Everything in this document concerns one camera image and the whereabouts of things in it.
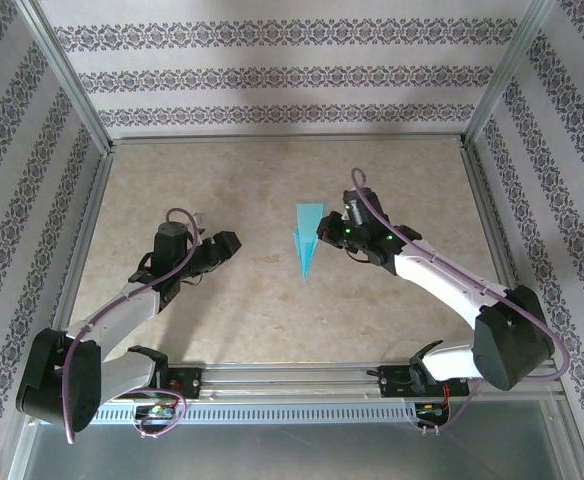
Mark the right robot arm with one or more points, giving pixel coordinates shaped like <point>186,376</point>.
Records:
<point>512,340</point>

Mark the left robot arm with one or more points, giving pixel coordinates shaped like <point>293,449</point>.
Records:
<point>52,380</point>

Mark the thin aluminium cross rail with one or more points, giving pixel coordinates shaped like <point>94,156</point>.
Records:
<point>287,138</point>

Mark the aluminium side rail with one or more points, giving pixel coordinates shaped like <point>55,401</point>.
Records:
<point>79,225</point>
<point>502,225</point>

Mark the grey metal sheet panel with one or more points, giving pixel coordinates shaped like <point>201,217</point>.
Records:
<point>292,455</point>

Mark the small circuit board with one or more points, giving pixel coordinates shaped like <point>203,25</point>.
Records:
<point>156,412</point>
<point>431,411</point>

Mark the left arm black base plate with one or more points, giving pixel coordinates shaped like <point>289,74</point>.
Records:
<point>187,384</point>

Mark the aluminium frame post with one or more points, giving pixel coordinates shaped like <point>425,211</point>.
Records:
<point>507,75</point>
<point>67,80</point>

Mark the light blue paper sheet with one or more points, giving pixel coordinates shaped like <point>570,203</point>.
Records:
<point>308,225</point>

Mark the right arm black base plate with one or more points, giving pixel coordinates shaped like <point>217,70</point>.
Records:
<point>397,382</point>

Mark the long aluminium mounting rail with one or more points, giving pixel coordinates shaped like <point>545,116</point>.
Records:
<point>292,380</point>

